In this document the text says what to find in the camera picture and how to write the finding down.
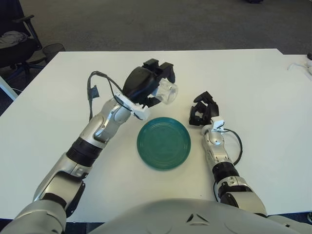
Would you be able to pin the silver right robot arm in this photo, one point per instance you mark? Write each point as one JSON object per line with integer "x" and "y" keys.
{"x": 214, "y": 141}

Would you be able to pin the silver robot torso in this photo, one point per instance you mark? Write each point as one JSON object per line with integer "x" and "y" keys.
{"x": 170, "y": 217}

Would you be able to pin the white slanted table leg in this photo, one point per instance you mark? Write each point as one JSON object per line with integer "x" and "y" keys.
{"x": 7, "y": 87}

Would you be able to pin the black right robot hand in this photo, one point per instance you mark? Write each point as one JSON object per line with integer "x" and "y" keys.
{"x": 212, "y": 111}

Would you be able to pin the grey cloth on chair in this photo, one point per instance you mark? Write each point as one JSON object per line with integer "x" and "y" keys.
{"x": 11, "y": 37}

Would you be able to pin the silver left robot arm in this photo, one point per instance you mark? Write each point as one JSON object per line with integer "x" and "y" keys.
{"x": 104, "y": 126}

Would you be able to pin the green round plate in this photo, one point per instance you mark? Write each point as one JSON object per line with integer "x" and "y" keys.
{"x": 163, "y": 143}

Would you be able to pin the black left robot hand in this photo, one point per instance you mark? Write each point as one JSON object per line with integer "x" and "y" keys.
{"x": 139, "y": 81}

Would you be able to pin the black office chair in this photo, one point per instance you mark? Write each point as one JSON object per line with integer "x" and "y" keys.
{"x": 14, "y": 52}

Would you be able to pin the clear plastic bottle blue cap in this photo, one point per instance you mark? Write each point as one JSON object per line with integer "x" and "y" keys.
{"x": 168, "y": 91}

